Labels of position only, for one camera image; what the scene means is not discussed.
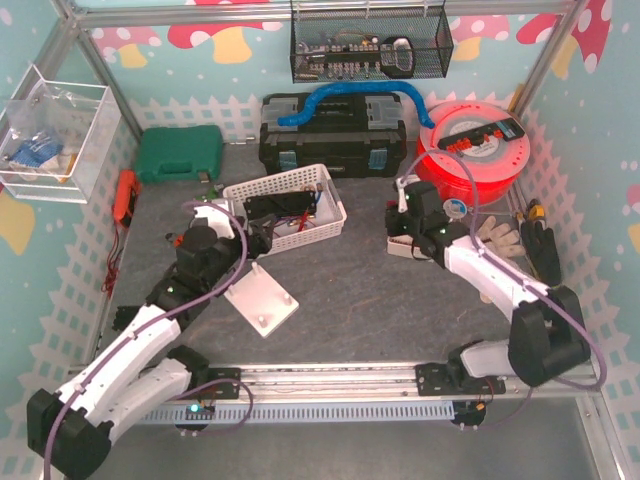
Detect orange black pliers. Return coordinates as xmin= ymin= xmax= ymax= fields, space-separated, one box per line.
xmin=165 ymin=233 xmax=183 ymax=248

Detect clear acrylic wall box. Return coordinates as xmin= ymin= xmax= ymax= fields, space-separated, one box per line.
xmin=1 ymin=66 xmax=121 ymax=204

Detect grey slotted cable duct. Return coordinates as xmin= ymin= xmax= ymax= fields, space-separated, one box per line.
xmin=139 ymin=400 xmax=455 ymax=426

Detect white small parts box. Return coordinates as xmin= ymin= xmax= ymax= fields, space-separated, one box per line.
xmin=387 ymin=235 xmax=431 ymax=261

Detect black bracket on floor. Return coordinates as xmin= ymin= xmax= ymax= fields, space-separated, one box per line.
xmin=112 ymin=305 xmax=141 ymax=332

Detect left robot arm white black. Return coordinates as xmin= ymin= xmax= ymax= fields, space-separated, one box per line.
xmin=26 ymin=201 xmax=277 ymax=479

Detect black battery holder in basket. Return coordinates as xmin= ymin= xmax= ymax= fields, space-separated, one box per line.
xmin=243 ymin=191 xmax=317 ymax=220

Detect black wire mesh basket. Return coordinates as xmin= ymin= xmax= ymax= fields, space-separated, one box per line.
xmin=290 ymin=1 xmax=454 ymax=83

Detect white plastic perforated basket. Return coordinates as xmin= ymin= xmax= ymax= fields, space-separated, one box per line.
xmin=223 ymin=164 xmax=347 ymax=254

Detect blue white glove in box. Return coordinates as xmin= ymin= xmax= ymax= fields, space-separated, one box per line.
xmin=9 ymin=132 xmax=63 ymax=171

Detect red multimeter probe leads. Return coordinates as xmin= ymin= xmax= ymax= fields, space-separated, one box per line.
xmin=101 ymin=223 xmax=124 ymax=299

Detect white work glove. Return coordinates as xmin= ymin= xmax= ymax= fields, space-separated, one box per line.
xmin=477 ymin=215 xmax=526 ymax=259

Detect green plastic tool case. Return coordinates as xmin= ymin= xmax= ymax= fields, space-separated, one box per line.
xmin=134 ymin=125 xmax=224 ymax=184

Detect black toolbox with blue latches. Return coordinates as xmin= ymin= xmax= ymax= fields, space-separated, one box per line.
xmin=258 ymin=93 xmax=407 ymax=178

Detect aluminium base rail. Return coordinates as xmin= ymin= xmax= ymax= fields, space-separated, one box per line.
xmin=189 ymin=362 xmax=596 ymax=404

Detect blue corrugated hose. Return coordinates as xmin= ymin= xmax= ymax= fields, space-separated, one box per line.
xmin=277 ymin=81 xmax=436 ymax=130

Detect yellow black screwdriver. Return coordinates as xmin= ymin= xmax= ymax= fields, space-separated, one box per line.
xmin=515 ymin=199 xmax=546 ymax=226

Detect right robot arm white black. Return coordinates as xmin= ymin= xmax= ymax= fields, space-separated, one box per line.
xmin=385 ymin=165 xmax=608 ymax=390

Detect red filament spool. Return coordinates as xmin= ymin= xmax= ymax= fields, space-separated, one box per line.
xmin=415 ymin=100 xmax=531 ymax=206

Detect orange multimeter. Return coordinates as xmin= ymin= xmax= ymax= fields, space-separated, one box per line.
xmin=112 ymin=169 xmax=140 ymax=229

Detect green brass valve fitting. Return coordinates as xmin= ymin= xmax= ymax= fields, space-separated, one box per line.
xmin=194 ymin=184 xmax=224 ymax=203

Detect white peg base plate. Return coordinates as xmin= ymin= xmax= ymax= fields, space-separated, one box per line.
xmin=224 ymin=262 xmax=299 ymax=338

